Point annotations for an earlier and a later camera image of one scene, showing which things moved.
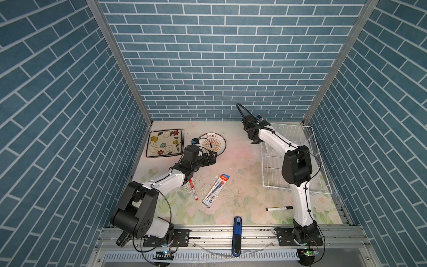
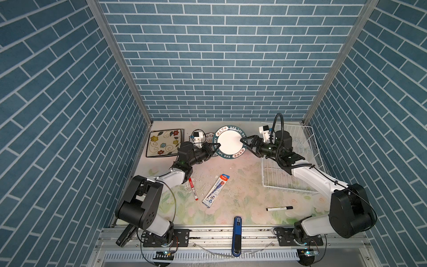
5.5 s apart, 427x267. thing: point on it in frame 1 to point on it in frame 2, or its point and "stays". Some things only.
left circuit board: (164, 255) stays
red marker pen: (193, 191) stays
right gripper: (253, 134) to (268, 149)
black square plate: (165, 142) stays
